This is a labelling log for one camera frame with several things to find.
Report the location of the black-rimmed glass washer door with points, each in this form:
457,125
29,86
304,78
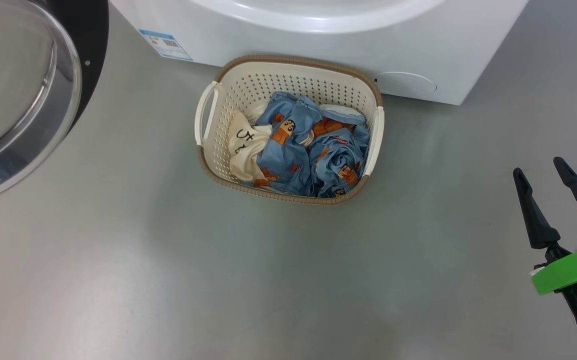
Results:
13,100

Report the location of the cream garment with black letters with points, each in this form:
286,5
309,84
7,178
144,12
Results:
246,150

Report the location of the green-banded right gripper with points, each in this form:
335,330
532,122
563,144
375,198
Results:
568,272

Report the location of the cream basket with brown rim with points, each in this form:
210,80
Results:
248,85

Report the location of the blue cartoon print garment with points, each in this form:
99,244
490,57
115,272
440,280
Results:
288,160

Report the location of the round white filter cover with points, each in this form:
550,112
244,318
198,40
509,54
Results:
406,82

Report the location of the white front-load washing machine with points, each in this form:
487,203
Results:
318,50

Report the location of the blue energy label sticker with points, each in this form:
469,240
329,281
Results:
166,45

